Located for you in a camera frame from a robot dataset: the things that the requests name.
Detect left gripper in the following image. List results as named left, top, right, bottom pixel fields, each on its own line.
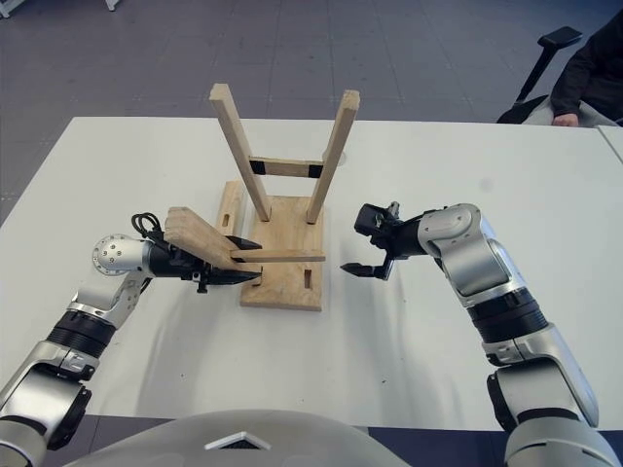
left=147, top=234, right=265, bottom=295

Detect wooden leg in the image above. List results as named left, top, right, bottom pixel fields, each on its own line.
left=306, top=89, right=362, bottom=227
left=164, top=205, right=244, bottom=273
left=208, top=83, right=273, bottom=224

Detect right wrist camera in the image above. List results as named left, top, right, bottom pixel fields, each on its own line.
left=353, top=202, right=403, bottom=238

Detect wooden cross bar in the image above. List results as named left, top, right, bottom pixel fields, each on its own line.
left=248, top=156, right=325, bottom=179

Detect black cable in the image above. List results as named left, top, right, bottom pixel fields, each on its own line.
left=130, top=211, right=165, bottom=240

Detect person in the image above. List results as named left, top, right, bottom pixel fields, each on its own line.
left=551, top=8, right=623, bottom=129

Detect wooden seat board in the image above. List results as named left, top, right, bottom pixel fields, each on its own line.
left=238, top=194, right=327, bottom=313

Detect robot body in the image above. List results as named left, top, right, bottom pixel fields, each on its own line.
left=62, top=410, right=421, bottom=467

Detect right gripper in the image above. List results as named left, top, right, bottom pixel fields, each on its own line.
left=368, top=215, right=428, bottom=283

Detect black office chair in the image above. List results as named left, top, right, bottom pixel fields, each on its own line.
left=495, top=25, right=584, bottom=125

